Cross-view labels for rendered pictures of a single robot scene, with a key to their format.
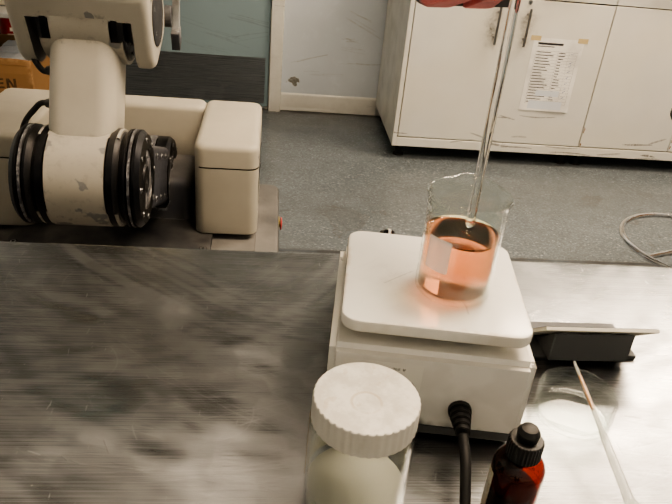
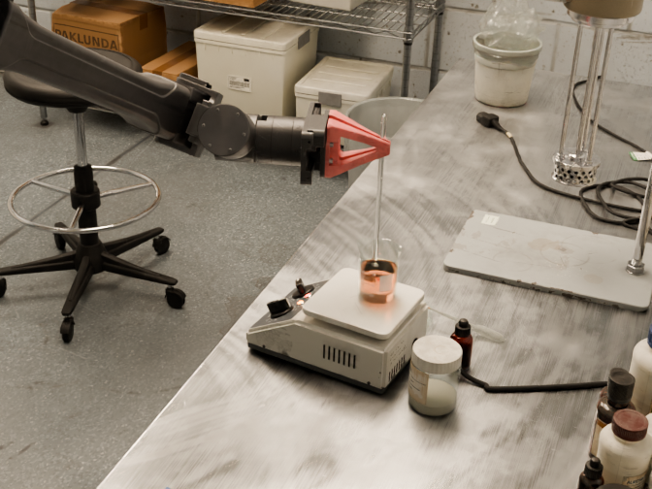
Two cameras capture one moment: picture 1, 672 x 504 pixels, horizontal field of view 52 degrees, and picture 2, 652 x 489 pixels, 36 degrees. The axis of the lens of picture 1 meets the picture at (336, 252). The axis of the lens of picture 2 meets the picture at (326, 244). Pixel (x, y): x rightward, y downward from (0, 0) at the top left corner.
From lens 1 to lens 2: 1.02 m
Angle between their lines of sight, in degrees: 54
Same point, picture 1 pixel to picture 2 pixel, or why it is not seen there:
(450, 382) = (412, 333)
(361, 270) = (346, 317)
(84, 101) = not seen: outside the picture
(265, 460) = (396, 422)
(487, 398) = (419, 330)
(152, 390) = (322, 449)
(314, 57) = not seen: outside the picture
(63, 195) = not seen: outside the picture
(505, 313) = (404, 290)
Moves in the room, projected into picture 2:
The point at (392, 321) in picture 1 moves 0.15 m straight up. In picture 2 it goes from (396, 322) to (405, 211)
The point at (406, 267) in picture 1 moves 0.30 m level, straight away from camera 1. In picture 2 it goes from (350, 303) to (170, 232)
